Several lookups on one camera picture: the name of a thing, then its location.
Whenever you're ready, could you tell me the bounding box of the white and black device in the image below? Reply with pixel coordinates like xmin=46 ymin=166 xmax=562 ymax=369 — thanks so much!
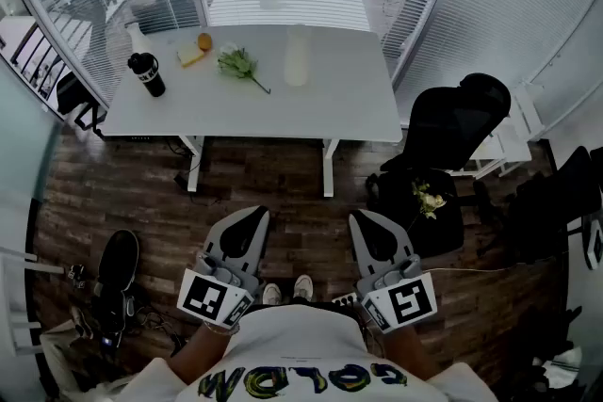
xmin=581 ymin=211 xmax=603 ymax=272

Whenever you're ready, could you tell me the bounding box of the white stool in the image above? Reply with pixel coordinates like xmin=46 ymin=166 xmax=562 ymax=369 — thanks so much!
xmin=0 ymin=247 xmax=65 ymax=354

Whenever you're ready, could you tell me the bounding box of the black drink bottle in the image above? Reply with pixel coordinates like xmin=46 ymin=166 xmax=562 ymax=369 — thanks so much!
xmin=126 ymin=52 xmax=167 ymax=99

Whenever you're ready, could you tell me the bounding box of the person's white printed t-shirt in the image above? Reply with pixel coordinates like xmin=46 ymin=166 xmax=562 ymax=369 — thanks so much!
xmin=112 ymin=303 xmax=500 ymax=402

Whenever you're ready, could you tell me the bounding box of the person's right forearm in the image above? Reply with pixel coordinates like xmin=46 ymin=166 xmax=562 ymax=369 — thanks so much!
xmin=383 ymin=324 xmax=442 ymax=382

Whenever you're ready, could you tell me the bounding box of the white striped sneaker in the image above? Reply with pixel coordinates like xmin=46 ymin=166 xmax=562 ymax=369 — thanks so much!
xmin=534 ymin=346 xmax=585 ymax=390

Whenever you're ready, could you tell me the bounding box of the person's left forearm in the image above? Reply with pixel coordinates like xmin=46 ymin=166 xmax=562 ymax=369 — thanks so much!
xmin=169 ymin=319 xmax=241 ymax=387

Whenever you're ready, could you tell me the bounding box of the white power strip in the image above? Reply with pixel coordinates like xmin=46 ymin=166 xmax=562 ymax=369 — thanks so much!
xmin=331 ymin=291 xmax=358 ymax=310

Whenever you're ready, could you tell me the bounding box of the white metal rack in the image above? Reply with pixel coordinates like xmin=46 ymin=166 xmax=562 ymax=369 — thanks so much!
xmin=464 ymin=82 xmax=547 ymax=178

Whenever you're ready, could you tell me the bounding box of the pale green flowers bunch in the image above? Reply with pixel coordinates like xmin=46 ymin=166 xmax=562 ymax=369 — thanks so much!
xmin=216 ymin=41 xmax=272 ymax=95

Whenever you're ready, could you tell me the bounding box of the white table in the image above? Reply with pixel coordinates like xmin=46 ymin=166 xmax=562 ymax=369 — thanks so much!
xmin=101 ymin=24 xmax=404 ymax=199

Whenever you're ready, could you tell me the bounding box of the bread slice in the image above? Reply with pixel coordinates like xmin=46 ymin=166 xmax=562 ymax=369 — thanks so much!
xmin=176 ymin=40 xmax=206 ymax=69

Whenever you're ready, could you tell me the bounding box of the person's left white shoe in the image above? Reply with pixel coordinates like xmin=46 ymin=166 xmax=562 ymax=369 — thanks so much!
xmin=261 ymin=281 xmax=283 ymax=306

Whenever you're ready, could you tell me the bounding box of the white ribbed vase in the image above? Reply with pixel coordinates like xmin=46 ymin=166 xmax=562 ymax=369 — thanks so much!
xmin=284 ymin=25 xmax=312 ymax=88

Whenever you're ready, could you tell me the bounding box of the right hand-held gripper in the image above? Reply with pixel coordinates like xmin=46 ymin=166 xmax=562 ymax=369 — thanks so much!
xmin=348 ymin=208 xmax=437 ymax=335

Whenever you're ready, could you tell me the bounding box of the thin wrist bracelet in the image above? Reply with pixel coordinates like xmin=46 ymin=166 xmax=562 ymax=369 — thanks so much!
xmin=203 ymin=319 xmax=240 ymax=338

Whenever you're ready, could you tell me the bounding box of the white rose stem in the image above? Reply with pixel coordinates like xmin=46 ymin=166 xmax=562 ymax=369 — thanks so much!
xmin=407 ymin=178 xmax=448 ymax=232

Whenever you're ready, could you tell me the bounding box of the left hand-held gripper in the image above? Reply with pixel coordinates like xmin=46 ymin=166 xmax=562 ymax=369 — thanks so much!
xmin=176 ymin=204 xmax=271 ymax=329

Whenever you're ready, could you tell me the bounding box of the person's right white shoe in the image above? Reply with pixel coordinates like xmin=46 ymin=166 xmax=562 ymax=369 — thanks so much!
xmin=293 ymin=273 xmax=315 ymax=302

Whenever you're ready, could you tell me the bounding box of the black office chair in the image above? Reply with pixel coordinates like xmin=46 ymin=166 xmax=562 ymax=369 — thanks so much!
xmin=366 ymin=72 xmax=513 ymax=260

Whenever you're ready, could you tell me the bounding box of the person's white shoe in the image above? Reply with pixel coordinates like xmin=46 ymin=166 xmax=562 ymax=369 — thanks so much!
xmin=261 ymin=281 xmax=283 ymax=306
xmin=293 ymin=273 xmax=315 ymax=302

